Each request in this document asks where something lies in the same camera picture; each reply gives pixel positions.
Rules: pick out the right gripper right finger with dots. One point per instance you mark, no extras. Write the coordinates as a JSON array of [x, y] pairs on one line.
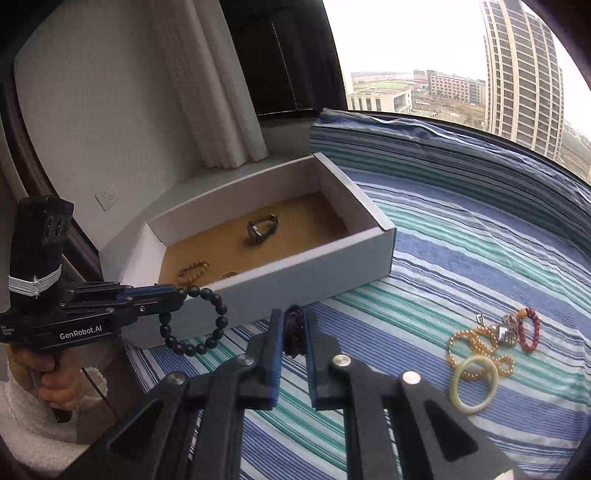
[[397, 427]]

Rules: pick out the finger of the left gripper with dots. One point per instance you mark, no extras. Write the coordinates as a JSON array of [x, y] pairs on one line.
[[152, 308], [158, 293]]

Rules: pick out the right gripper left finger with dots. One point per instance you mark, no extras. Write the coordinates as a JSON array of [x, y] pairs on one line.
[[190, 428]]

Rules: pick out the left hand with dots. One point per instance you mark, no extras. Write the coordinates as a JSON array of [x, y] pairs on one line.
[[59, 382]]

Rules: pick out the white fleece sleeve left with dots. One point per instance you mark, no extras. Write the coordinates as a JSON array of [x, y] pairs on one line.
[[37, 441]]

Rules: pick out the striped bed sheet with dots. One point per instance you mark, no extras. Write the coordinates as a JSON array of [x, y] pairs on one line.
[[454, 258]]

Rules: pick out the white cardboard box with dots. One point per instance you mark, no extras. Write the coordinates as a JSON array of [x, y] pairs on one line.
[[331, 238]]

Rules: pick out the white curtain left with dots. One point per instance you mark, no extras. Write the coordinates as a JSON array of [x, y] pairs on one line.
[[202, 62]]

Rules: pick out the striped pillow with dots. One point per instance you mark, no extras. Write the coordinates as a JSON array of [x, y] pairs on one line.
[[478, 165]]

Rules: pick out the wall power socket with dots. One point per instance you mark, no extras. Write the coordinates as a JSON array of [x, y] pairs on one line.
[[106, 198]]

